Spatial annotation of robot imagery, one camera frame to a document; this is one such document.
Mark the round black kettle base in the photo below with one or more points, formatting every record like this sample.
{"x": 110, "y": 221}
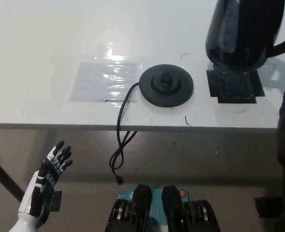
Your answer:
{"x": 166, "y": 91}

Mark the clear plastic sheet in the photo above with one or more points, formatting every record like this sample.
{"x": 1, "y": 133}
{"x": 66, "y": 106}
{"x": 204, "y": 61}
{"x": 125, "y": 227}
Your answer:
{"x": 104, "y": 79}

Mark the black electric kettle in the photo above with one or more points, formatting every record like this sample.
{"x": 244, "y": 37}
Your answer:
{"x": 239, "y": 36}

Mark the narrow black floor tape square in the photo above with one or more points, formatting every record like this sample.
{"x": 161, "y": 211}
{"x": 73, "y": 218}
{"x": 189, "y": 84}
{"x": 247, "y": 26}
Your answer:
{"x": 56, "y": 201}

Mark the wide black floor tape square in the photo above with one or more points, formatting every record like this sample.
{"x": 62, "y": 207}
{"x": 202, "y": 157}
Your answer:
{"x": 268, "y": 206}

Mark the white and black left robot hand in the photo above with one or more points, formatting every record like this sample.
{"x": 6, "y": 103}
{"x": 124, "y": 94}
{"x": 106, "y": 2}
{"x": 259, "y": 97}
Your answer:
{"x": 36, "y": 191}

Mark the black tape patch on table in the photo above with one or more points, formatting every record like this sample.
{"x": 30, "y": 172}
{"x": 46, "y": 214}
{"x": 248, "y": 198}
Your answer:
{"x": 234, "y": 84}

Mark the black table leg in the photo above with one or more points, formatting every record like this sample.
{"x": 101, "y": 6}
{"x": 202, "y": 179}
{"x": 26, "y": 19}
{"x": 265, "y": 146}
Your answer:
{"x": 4, "y": 174}

